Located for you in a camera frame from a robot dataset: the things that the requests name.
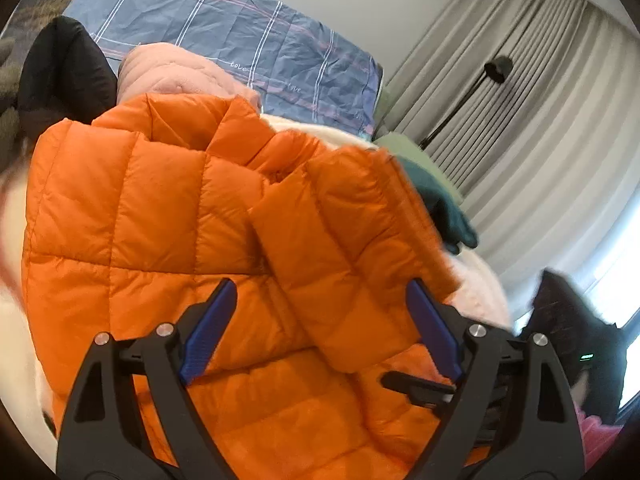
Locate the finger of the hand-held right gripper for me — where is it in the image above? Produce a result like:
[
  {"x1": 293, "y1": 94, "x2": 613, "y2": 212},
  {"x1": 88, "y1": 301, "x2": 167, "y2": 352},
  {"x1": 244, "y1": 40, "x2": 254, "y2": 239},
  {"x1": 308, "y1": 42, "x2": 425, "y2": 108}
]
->
[{"x1": 381, "y1": 371, "x2": 455, "y2": 409}]

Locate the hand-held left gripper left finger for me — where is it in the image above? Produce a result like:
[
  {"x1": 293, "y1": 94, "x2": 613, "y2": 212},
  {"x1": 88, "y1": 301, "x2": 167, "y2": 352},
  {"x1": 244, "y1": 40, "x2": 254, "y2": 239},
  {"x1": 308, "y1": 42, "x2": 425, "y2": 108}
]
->
[{"x1": 56, "y1": 278, "x2": 238, "y2": 480}]

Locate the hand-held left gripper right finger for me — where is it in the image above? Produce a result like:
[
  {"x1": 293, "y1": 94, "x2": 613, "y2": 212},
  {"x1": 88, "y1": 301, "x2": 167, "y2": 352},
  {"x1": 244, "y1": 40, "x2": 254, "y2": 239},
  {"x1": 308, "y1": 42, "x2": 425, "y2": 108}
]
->
[{"x1": 405, "y1": 278, "x2": 586, "y2": 480}]

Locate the orange puffer jacket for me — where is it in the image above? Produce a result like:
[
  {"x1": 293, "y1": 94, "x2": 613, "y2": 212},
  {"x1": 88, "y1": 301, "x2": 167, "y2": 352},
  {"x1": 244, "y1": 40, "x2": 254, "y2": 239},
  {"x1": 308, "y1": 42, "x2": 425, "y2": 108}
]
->
[{"x1": 21, "y1": 92, "x2": 493, "y2": 480}]

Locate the pink printed blanket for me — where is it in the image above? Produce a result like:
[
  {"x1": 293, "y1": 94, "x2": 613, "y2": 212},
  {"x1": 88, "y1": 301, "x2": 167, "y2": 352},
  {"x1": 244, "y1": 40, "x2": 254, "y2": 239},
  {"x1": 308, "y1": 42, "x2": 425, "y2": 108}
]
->
[{"x1": 0, "y1": 112, "x2": 516, "y2": 467}]

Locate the bright window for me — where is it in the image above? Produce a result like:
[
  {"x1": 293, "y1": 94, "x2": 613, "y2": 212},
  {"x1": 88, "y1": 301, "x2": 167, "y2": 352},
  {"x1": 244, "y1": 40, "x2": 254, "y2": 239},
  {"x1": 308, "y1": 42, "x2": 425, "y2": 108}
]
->
[{"x1": 582, "y1": 220, "x2": 640, "y2": 411}]

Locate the dark green sweater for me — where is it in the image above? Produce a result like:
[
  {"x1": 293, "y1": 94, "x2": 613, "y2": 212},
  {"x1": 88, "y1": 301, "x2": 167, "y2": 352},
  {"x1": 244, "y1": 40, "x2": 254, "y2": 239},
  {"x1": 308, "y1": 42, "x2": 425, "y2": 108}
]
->
[{"x1": 394, "y1": 155, "x2": 480, "y2": 256}]

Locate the light green cushion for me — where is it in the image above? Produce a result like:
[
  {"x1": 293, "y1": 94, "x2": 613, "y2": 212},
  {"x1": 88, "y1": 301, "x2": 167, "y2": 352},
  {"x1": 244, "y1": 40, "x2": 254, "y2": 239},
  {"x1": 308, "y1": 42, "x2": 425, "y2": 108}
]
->
[{"x1": 372, "y1": 85, "x2": 467, "y2": 207}]

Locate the grey pleated curtain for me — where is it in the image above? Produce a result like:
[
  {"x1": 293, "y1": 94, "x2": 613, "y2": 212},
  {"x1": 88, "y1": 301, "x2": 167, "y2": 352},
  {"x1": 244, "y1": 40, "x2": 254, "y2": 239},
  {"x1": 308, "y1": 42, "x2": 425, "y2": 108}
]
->
[{"x1": 384, "y1": 0, "x2": 640, "y2": 323}]

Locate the pink quilted jacket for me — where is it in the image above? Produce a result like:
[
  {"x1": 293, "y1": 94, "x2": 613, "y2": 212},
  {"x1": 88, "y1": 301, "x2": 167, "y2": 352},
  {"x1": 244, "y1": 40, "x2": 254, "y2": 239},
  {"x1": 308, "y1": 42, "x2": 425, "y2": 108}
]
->
[{"x1": 117, "y1": 43, "x2": 263, "y2": 113}]

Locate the black floor lamp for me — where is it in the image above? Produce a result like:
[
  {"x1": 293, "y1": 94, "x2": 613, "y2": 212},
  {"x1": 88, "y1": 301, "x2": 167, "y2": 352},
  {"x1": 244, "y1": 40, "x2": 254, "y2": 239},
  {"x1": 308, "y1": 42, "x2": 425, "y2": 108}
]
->
[{"x1": 419, "y1": 56, "x2": 515, "y2": 151}]

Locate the black garment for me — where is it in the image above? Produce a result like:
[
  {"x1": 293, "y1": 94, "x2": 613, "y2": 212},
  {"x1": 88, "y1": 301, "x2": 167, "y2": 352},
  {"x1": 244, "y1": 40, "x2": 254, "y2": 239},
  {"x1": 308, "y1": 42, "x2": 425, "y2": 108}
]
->
[{"x1": 17, "y1": 16, "x2": 119, "y2": 137}]

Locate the blue plaid bedsheet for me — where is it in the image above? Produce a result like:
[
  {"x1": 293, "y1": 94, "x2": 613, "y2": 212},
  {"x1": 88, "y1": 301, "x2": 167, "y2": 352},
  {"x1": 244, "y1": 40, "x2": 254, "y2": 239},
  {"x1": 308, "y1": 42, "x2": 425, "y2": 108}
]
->
[{"x1": 64, "y1": 0, "x2": 384, "y2": 142}]

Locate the dark plant-print pillow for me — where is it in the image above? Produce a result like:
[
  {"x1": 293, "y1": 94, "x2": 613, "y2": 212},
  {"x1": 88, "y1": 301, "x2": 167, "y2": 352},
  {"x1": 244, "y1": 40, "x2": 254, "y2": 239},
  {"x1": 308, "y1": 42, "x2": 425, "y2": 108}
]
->
[{"x1": 0, "y1": 0, "x2": 103, "y2": 171}]

